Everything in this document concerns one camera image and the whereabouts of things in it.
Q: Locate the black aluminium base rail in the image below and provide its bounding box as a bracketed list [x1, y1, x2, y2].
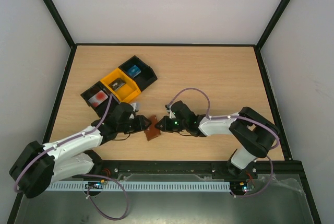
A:
[25, 159, 304, 183]

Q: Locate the purple cable right base loop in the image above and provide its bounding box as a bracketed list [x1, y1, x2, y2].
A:
[230, 156, 273, 199]

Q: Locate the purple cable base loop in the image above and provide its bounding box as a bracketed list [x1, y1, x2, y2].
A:
[230, 156, 273, 199]
[85, 173, 129, 220]

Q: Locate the yellow plastic bin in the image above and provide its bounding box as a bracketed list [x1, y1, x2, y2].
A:
[100, 68, 141, 103]

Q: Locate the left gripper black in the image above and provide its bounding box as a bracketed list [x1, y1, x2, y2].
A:
[118, 115, 152, 135]

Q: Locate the purple cable left base loop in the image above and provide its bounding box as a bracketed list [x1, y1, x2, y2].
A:
[85, 173, 129, 220]

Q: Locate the dark grey card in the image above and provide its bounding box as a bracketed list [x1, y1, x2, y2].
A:
[109, 78, 126, 91]

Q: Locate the black plastic bin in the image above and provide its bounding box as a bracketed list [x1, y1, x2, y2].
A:
[80, 81, 120, 117]
[119, 55, 158, 91]

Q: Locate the white red card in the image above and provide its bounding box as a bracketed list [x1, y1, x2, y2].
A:
[88, 90, 108, 108]

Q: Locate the black frame post right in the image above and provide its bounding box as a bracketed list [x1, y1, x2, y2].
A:
[256, 0, 291, 50]

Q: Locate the blue card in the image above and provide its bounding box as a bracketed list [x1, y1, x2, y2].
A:
[127, 65, 141, 78]

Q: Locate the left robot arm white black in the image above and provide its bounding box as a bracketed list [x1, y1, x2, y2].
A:
[9, 102, 151, 198]

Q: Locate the brown leather card holder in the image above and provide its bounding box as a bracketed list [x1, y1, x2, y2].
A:
[144, 115, 161, 142]

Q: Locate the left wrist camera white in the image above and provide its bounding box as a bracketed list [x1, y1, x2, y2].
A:
[130, 102, 140, 112]

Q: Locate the black plastic bin far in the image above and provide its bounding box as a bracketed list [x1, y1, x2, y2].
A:
[119, 55, 158, 91]

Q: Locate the light blue slotted cable duct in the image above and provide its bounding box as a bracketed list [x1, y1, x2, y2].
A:
[46, 181, 230, 192]

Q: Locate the black plastic bin near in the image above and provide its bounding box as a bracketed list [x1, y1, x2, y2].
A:
[80, 81, 120, 117]

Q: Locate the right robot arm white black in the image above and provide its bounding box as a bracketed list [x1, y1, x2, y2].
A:
[155, 101, 280, 178]

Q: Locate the black frame post left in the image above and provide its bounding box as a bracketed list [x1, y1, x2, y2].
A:
[43, 0, 75, 49]

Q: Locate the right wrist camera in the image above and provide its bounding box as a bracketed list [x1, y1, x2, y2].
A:
[165, 104, 175, 119]

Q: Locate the black frame post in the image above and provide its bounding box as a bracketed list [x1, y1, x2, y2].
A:
[43, 0, 75, 49]
[256, 0, 291, 50]

